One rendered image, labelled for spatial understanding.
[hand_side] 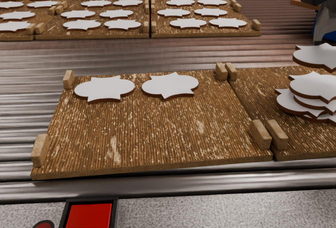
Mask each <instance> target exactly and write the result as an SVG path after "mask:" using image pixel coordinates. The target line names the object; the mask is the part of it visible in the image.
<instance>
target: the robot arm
mask: <svg viewBox="0 0 336 228"><path fill-rule="evenodd" d="M300 1H301V2H303V3H306V4H309V5H312V6H315V7H316V6H319V5H320V8H319V11H318V15H317V18H316V24H315V28H314V36H313V45H314V46H319V45H320V43H321V42H322V38H323V36H324V34H326V33H330V32H333V31H336V0H300Z"/></svg>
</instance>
